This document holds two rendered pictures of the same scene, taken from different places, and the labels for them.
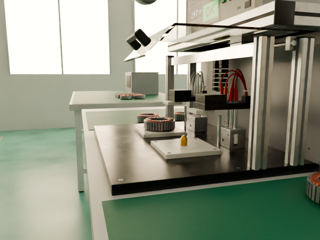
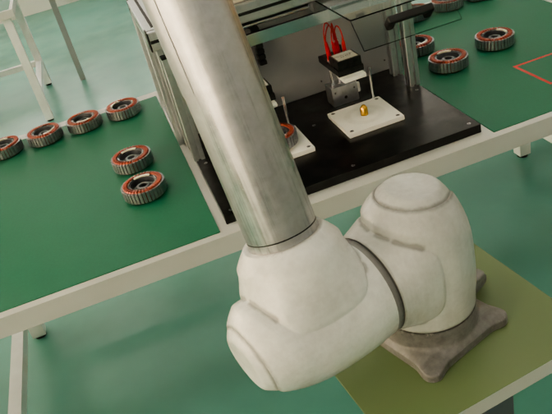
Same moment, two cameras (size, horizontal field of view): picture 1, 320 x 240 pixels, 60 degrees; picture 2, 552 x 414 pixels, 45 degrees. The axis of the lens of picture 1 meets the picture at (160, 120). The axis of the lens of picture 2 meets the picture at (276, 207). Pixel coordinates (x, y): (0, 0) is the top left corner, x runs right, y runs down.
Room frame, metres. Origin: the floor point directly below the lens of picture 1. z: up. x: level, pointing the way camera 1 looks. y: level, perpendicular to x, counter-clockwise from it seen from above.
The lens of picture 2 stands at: (0.85, 1.51, 1.54)
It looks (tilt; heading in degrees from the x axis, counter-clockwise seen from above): 32 degrees down; 276
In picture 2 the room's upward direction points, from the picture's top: 15 degrees counter-clockwise
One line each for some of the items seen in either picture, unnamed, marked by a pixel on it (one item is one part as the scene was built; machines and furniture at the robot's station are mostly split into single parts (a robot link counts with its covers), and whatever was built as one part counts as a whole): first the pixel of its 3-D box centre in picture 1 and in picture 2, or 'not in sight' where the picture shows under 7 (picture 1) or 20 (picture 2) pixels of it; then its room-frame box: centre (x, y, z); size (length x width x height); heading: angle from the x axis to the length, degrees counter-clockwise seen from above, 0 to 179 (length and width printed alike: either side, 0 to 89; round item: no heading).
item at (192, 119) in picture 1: (196, 122); not in sight; (1.02, -0.14, 0.80); 0.08 x 0.05 x 0.06; 16
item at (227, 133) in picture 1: (230, 136); (342, 91); (0.78, -0.20, 0.80); 0.08 x 0.05 x 0.06; 16
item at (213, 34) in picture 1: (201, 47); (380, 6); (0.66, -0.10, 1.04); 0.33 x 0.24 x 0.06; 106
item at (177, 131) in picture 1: (159, 130); (277, 146); (0.98, 0.00, 0.78); 0.15 x 0.15 x 0.01; 16
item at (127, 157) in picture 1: (174, 142); (320, 135); (0.86, -0.05, 0.76); 0.64 x 0.47 x 0.02; 16
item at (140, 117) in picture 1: (148, 117); (144, 187); (1.32, 0.05, 0.77); 0.11 x 0.11 x 0.04
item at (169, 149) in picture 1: (183, 147); (365, 116); (0.74, -0.07, 0.78); 0.15 x 0.15 x 0.01; 16
